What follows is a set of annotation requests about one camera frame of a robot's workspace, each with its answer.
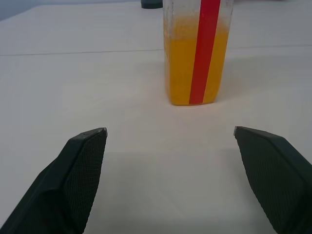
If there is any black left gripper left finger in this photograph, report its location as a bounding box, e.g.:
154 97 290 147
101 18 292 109
0 127 108 234

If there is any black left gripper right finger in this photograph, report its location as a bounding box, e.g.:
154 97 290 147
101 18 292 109
233 125 312 234

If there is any orange juice bottle red stripe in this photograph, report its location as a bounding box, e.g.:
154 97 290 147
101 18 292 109
162 0 234 107

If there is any black round stand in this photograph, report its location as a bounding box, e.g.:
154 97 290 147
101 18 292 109
140 0 163 10

